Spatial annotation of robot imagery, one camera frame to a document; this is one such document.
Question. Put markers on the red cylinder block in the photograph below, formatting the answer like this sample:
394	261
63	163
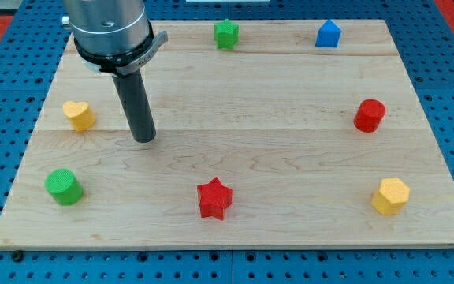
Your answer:
369	115

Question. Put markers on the green star block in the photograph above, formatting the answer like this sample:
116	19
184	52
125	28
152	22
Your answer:
226	34

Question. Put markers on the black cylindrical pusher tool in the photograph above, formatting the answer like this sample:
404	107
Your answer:
132	94

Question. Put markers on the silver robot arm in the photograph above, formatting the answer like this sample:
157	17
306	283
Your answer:
112	36

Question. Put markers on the blue triangle block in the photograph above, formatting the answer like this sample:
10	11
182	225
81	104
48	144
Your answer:
328	35

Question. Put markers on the wooden board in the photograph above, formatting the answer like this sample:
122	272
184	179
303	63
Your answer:
272	119

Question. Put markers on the yellow heart block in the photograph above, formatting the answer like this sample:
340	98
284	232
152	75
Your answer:
80	115

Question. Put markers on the green cylinder block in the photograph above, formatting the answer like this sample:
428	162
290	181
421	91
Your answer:
63	186

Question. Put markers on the red star block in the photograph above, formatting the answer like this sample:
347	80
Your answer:
214	198

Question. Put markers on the yellow hexagon block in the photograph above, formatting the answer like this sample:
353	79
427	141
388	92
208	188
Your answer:
391	196

